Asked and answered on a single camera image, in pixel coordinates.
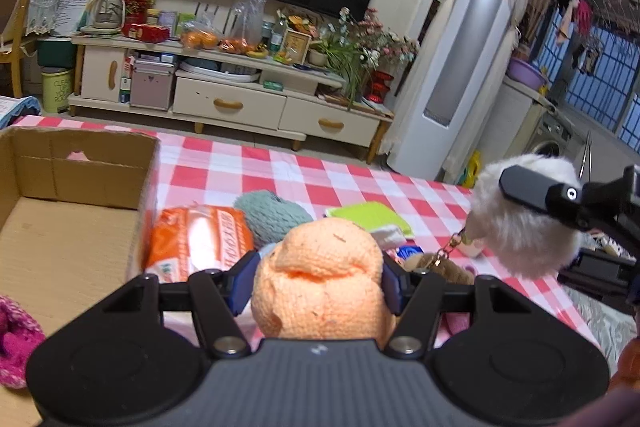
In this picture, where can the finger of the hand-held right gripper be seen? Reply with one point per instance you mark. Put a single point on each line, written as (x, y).
(600, 282)
(540, 194)

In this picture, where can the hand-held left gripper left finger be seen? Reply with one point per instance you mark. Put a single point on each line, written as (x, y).
(244, 284)

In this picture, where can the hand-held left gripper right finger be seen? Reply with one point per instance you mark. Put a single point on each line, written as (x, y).
(392, 289)

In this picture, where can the orange tissue pack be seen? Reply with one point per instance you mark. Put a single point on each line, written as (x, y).
(200, 237)

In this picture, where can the orange knitted plush toy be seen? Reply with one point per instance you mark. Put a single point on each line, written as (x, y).
(320, 277)

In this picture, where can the cardboard box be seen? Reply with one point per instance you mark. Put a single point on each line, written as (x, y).
(60, 247)

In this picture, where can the blue tissue pack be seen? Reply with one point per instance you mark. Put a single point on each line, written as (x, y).
(411, 252)

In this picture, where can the floral white cloth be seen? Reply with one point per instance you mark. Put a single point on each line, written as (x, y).
(390, 237)

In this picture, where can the brown plush toy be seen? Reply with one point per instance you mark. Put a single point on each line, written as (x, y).
(450, 272)

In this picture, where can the washing machine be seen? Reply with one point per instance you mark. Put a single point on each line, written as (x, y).
(547, 132)

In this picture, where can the yellow detergent bottle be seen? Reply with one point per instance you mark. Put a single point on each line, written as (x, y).
(472, 169)

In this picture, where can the pink plush toy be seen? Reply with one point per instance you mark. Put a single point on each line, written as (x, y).
(457, 324)

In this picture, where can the green sponge cloth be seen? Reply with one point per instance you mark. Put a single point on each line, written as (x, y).
(370, 217)

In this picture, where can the purple plastic basin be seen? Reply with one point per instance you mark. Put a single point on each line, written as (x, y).
(525, 74)

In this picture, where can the red checked tablecloth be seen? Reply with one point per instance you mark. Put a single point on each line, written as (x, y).
(280, 167)

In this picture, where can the white standing air conditioner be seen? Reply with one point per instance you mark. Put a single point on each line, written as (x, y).
(465, 72)

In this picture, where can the cream television stand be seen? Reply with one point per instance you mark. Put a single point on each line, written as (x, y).
(240, 107)

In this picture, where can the red glass vase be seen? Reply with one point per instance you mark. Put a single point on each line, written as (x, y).
(380, 87)

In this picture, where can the small green box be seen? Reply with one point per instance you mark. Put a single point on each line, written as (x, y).
(273, 85)

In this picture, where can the pink storage box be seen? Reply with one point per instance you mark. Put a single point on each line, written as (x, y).
(152, 87)

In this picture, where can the bunch of bananas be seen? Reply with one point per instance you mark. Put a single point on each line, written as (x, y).
(256, 54)

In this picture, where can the pink knitted hat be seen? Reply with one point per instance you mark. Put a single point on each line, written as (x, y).
(15, 342)

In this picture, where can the potted plant with flowers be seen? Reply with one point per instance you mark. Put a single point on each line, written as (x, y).
(350, 52)

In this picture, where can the small bag of oranges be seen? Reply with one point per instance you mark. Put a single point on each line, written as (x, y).
(200, 39)

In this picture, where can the tall clear bag of oranges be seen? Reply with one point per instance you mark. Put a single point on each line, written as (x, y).
(245, 32)

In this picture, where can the light green bin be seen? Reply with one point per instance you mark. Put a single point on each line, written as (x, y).
(56, 92)

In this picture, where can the red gift box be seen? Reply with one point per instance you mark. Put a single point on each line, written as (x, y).
(146, 33)

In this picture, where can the dark green bin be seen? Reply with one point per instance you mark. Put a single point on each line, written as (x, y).
(56, 52)

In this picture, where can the glass electric kettle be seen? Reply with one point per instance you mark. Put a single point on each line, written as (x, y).
(106, 14)

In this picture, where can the printed paper sheet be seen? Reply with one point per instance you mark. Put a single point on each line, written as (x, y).
(72, 9)

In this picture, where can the wooden chair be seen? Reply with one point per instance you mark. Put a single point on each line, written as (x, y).
(12, 52)

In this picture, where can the wooden picture frame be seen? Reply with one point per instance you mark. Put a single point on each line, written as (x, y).
(296, 47)

